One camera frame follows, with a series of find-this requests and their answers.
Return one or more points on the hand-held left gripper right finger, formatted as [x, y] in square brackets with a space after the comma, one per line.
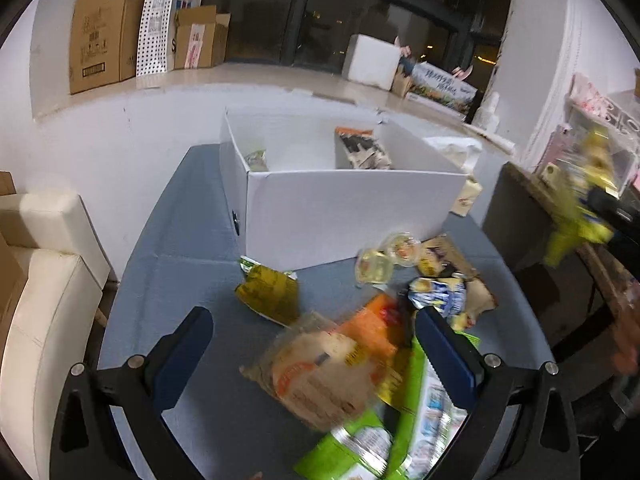
[442, 355]

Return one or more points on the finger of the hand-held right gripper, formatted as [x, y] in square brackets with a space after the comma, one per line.
[610, 210]

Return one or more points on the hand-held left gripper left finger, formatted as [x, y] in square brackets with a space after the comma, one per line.
[182, 355]

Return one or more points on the yellow-green snack packet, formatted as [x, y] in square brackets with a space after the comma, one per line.
[580, 195]

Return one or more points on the olive green snack packet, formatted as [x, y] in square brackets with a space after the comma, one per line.
[270, 287]

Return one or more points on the jelly cup with cartoon lid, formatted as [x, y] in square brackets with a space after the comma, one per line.
[401, 249]

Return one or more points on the white cardboard box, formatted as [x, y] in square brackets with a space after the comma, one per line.
[345, 215]

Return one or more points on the person's right hand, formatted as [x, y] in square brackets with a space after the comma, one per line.
[627, 345]

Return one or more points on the clear storage box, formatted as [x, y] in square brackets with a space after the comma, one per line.
[625, 155]

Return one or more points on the blue and white snack packet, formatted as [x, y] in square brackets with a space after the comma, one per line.
[440, 297]

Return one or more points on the green and white snack packet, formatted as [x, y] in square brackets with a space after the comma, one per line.
[430, 415]

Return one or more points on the yellow tissue pack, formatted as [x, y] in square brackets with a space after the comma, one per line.
[552, 173]

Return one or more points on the orange snack packet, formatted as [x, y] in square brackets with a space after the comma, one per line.
[375, 327]

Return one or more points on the blue-grey table cloth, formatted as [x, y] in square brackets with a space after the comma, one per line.
[200, 280]

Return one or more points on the brown stone counter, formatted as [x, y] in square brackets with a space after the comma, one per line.
[525, 220]

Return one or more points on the brown snack packet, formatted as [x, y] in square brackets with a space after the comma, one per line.
[445, 260]

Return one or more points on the clear jelly cup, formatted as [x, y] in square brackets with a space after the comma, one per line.
[372, 266]

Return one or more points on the beige round cracker packet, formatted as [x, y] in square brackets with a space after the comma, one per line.
[310, 370]

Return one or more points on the bright green snack packet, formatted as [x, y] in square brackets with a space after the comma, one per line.
[350, 447]

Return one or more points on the cream leather sofa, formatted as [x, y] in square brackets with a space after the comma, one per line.
[45, 300]

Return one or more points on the beige tissue pack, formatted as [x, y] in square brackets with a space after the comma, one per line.
[462, 195]

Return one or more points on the long printed carton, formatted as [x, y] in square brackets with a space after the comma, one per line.
[440, 87]

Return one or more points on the small green snack packet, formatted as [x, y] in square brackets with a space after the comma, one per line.
[257, 159]

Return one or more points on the dark printed snack packet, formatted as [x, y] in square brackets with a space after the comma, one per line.
[362, 149]

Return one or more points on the small brown paper bag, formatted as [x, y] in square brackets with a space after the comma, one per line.
[400, 82]

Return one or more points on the white foam box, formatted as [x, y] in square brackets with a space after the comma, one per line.
[372, 60]

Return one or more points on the small open cardboard box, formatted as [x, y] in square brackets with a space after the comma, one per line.
[200, 40]

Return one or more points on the large brown cardboard box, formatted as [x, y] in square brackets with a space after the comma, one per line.
[102, 30]

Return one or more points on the polka dot paper bag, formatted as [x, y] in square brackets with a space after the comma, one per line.
[157, 20]

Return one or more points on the dark framed window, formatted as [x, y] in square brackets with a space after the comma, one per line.
[310, 10]

